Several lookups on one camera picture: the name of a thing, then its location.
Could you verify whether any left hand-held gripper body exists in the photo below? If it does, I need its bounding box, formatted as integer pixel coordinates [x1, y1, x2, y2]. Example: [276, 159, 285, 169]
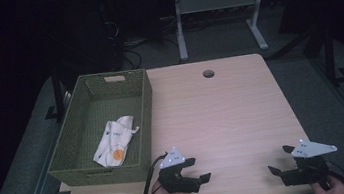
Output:
[154, 143, 205, 194]

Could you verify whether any person's right hand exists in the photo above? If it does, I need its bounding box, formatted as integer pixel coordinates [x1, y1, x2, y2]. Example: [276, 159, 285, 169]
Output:
[308, 173, 344, 194]

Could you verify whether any white orange snack packet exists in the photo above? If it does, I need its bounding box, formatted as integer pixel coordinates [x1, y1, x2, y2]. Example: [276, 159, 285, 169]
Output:
[87, 114, 145, 170]

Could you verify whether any bundle of black floor cables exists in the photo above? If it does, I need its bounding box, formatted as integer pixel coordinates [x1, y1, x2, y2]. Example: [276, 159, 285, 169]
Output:
[100, 6, 187, 73]

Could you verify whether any grey table cable grommet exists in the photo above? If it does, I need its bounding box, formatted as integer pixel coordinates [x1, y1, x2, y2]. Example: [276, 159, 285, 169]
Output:
[202, 68, 216, 80]

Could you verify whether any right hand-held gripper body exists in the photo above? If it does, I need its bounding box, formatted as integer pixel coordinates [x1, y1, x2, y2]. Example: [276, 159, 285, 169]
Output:
[276, 134, 343, 194]

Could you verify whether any green woven basket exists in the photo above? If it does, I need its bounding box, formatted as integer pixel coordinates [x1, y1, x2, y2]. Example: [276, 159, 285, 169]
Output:
[36, 66, 166, 194]

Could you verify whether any black metal stand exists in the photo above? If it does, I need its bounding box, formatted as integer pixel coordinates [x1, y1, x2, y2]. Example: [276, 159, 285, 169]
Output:
[38, 62, 70, 126]
[318, 22, 344, 89]

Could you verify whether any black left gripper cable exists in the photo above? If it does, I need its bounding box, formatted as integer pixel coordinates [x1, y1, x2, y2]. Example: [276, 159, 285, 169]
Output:
[127, 152, 175, 194]

